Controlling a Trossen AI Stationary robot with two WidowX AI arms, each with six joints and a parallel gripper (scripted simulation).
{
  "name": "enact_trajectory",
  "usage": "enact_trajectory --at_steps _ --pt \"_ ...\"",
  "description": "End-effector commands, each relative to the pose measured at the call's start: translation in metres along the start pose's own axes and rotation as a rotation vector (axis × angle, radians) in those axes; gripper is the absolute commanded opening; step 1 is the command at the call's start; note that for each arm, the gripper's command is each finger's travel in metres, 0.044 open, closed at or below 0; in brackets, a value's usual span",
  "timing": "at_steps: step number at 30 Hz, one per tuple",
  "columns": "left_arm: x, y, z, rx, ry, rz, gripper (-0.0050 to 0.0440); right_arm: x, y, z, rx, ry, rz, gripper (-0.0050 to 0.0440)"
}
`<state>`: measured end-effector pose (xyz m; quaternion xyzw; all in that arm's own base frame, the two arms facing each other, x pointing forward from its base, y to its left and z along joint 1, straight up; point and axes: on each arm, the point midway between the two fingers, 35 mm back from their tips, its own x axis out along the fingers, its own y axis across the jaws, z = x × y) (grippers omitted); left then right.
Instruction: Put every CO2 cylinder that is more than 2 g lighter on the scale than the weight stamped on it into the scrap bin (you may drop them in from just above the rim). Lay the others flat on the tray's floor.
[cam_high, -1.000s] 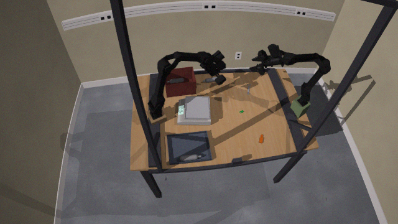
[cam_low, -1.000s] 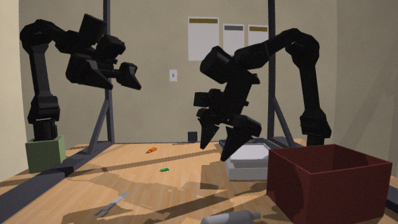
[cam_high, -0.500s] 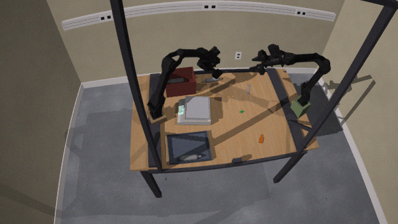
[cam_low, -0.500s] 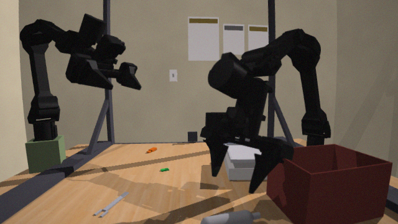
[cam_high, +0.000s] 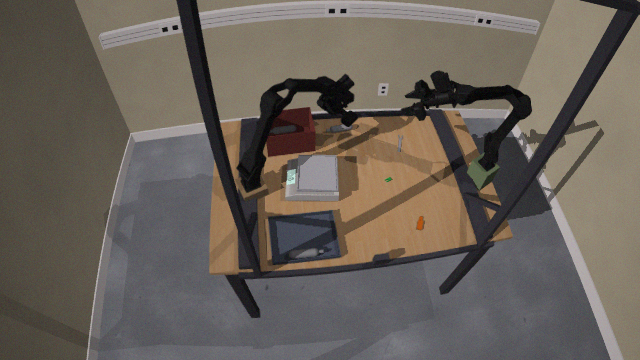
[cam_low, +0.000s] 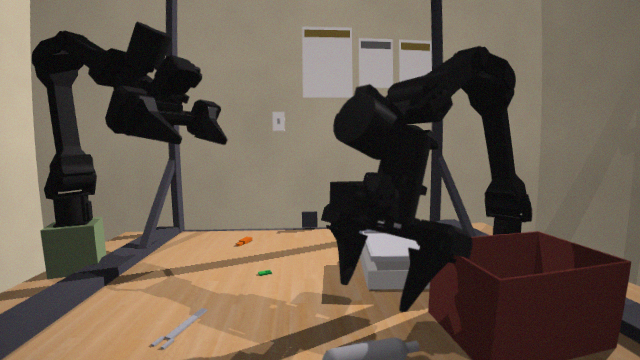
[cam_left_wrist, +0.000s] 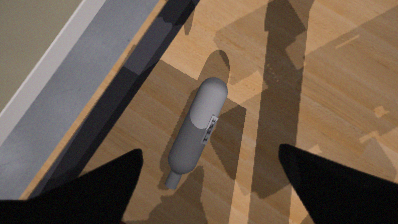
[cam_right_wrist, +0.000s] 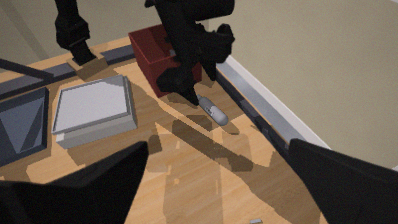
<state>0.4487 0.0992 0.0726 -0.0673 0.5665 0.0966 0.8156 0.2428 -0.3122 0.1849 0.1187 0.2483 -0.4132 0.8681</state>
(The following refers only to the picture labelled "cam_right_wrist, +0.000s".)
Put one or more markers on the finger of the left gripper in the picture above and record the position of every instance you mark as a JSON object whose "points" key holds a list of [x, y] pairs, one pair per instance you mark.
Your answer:
{"points": [[210, 68], [190, 95]]}

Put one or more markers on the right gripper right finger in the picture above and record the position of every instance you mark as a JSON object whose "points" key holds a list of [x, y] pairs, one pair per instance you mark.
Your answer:
{"points": [[347, 190]]}

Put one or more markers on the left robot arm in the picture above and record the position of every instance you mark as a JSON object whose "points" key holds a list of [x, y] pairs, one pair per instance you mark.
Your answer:
{"points": [[212, 46]]}

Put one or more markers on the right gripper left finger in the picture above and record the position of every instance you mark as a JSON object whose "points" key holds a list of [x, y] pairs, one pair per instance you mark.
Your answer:
{"points": [[101, 193]]}

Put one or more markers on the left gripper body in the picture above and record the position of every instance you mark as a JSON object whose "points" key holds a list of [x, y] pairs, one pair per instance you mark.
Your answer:
{"points": [[179, 79]]}

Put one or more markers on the grey gas cylinder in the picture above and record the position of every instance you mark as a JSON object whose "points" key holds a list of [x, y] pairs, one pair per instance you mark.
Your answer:
{"points": [[212, 110], [172, 52]]}

